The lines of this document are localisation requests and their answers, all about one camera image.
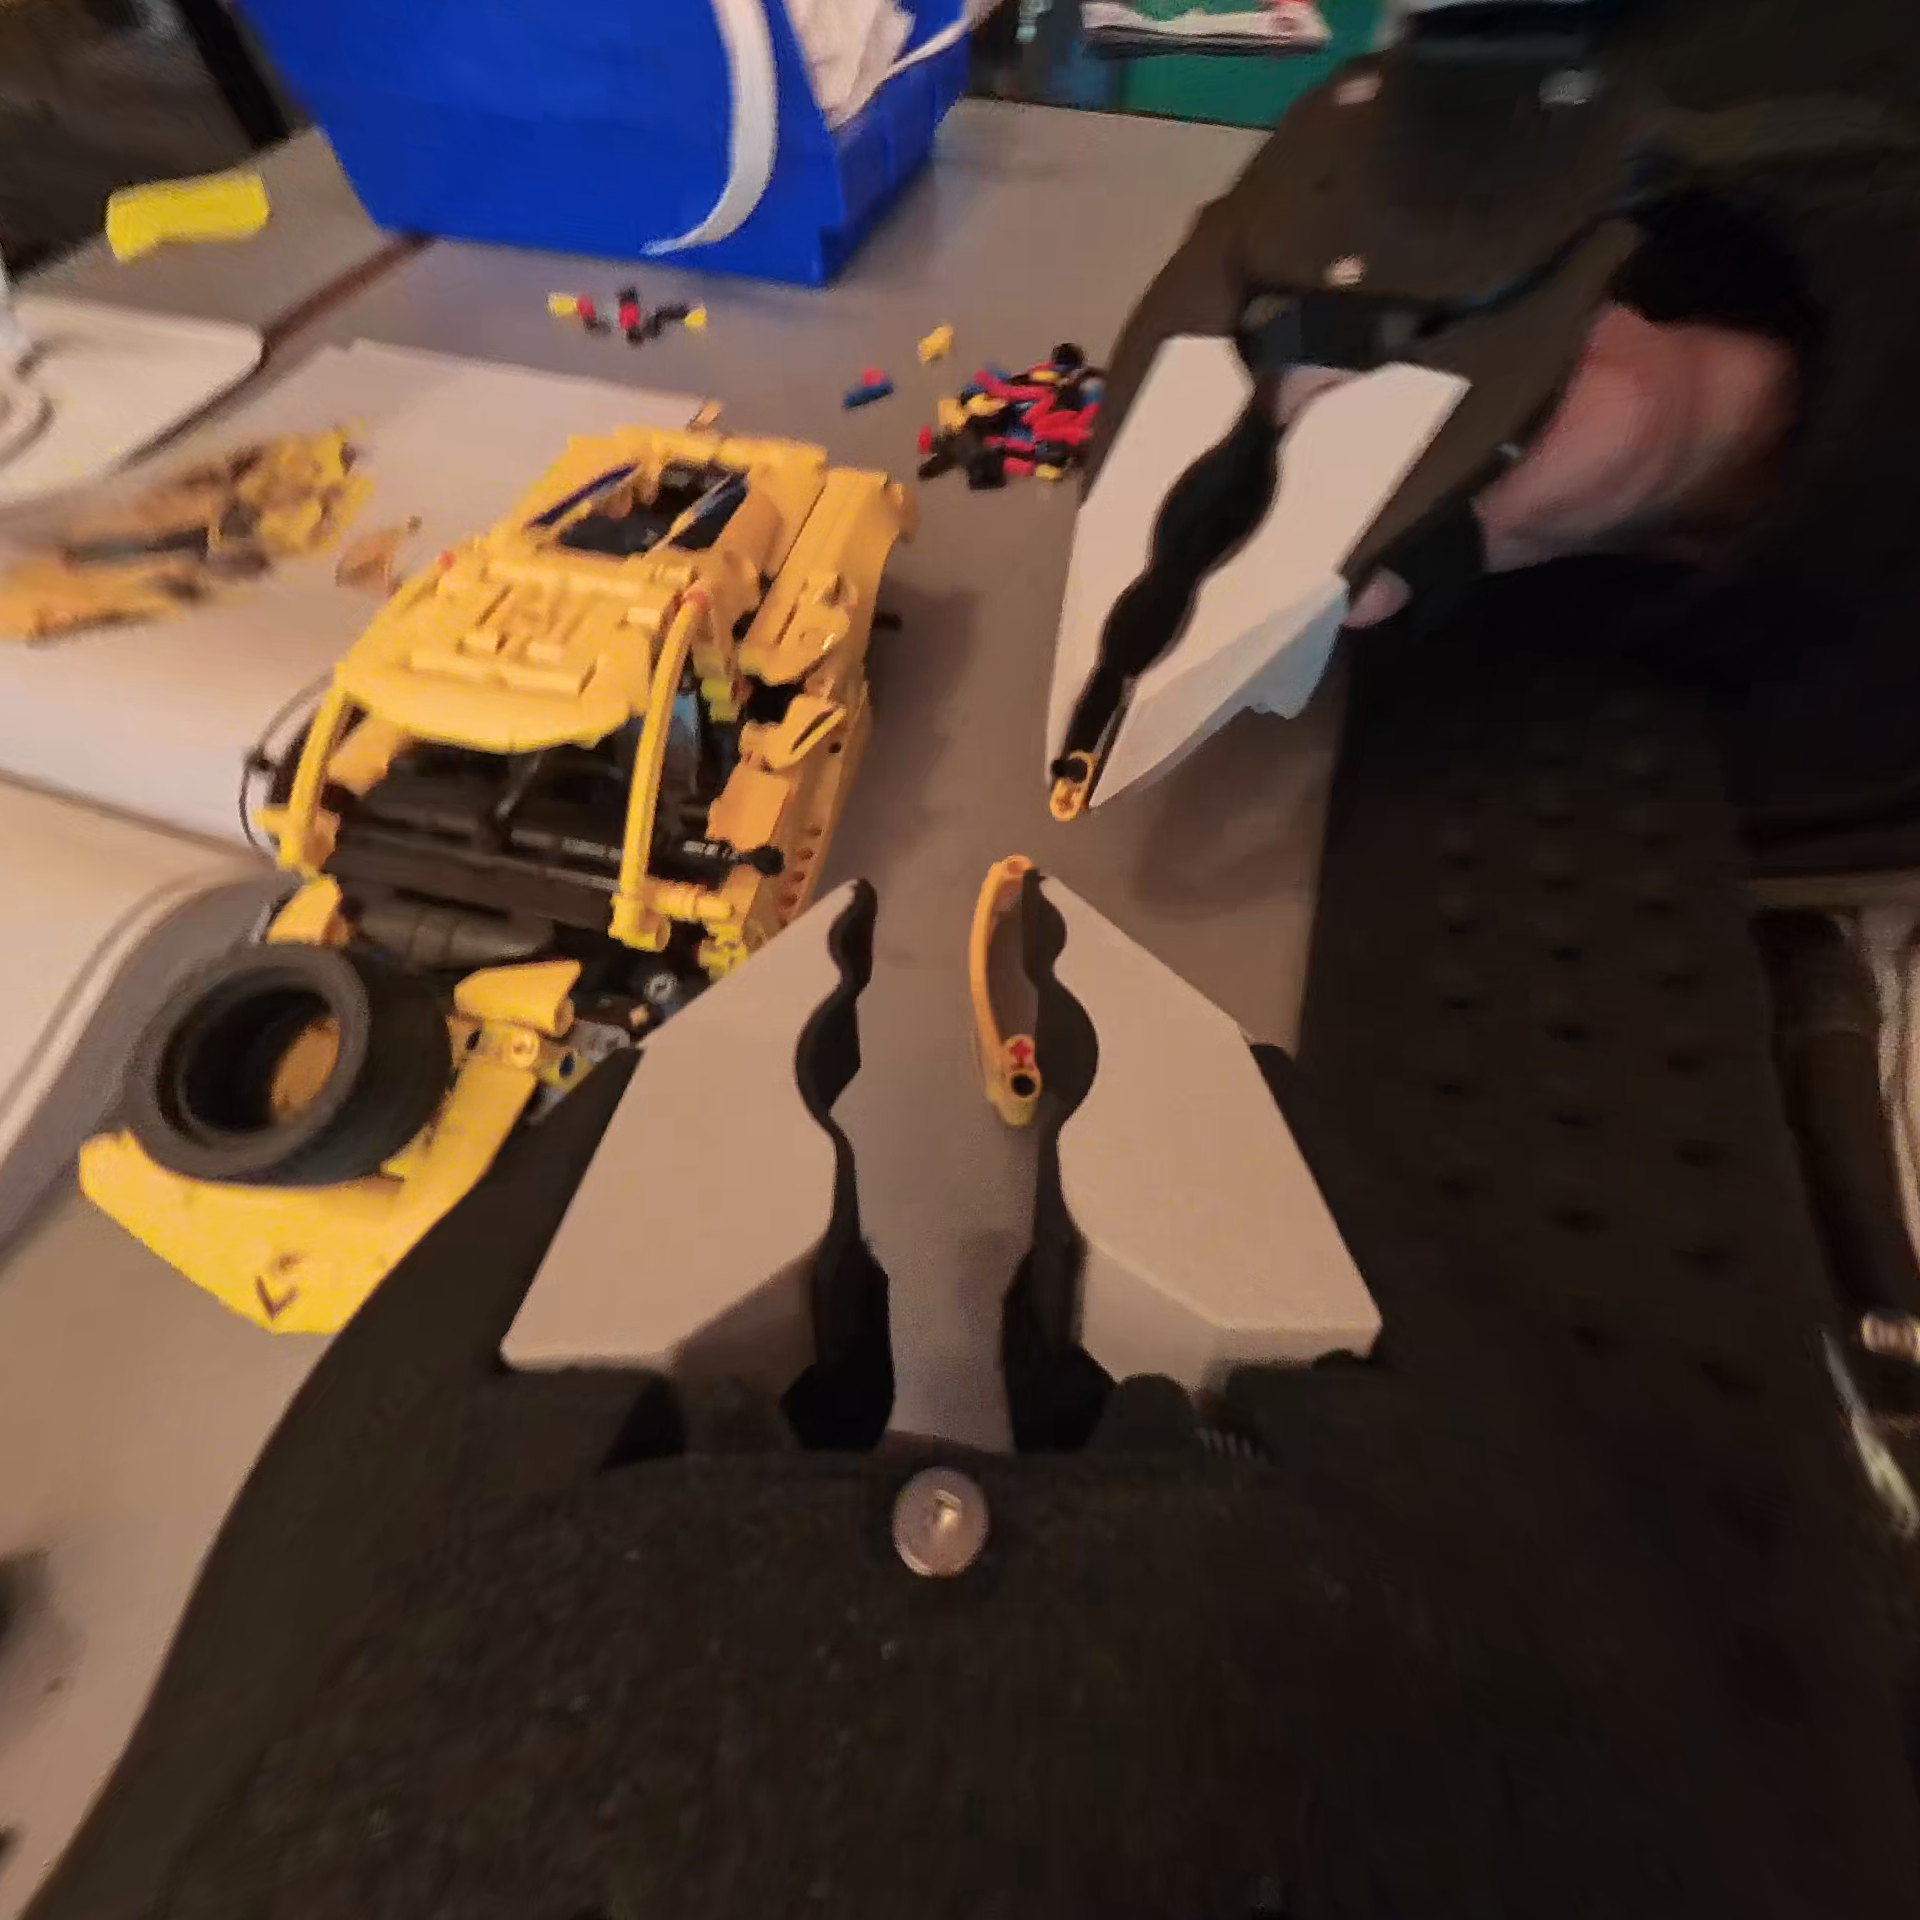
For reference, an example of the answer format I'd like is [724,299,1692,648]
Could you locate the light grey top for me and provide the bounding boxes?
[1843,901,1920,1503]

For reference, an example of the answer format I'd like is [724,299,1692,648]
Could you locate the green plastic bin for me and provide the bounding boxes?
[1119,0,1386,130]

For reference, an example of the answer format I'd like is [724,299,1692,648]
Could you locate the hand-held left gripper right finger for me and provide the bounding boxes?
[1002,872,1383,1449]

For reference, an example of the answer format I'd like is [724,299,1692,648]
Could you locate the blue plastic bin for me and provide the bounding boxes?
[238,0,980,289]

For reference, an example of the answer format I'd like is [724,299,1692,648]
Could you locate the white printed bag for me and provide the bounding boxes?
[779,0,971,130]

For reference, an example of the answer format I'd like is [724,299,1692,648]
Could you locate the black toy tyre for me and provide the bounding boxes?
[119,944,452,1188]

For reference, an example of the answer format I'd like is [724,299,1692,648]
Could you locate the person's right hand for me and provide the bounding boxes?
[1342,299,1807,633]

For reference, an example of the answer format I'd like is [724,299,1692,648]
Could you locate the grey desk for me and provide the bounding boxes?
[0,97,1353,1920]

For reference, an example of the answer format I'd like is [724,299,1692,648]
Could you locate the yellow toy brick car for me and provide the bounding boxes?
[79,428,922,1338]

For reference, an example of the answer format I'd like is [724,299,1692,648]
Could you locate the small cluster of toy pins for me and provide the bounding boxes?
[547,285,712,347]

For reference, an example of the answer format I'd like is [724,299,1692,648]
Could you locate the person's right forearm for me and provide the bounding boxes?
[1622,31,1920,881]

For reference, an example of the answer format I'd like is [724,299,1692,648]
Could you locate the yellow sticky note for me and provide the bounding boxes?
[105,171,273,266]

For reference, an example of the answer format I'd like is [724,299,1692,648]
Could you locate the white plastic strip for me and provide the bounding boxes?
[644,0,785,259]

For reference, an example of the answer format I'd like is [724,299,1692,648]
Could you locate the pile of red black bricks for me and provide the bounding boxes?
[915,344,1113,493]

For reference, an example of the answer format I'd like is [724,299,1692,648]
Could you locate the yellow flexible toy hose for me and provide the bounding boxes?
[967,856,1049,1129]

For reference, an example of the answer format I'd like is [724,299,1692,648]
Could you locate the open instruction booklet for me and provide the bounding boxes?
[0,336,724,1204]

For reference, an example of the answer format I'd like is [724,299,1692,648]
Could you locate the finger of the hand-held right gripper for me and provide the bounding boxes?
[1088,364,1472,812]
[1044,335,1279,783]

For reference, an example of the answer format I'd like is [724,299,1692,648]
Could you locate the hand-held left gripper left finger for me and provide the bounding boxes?
[503,881,904,1449]

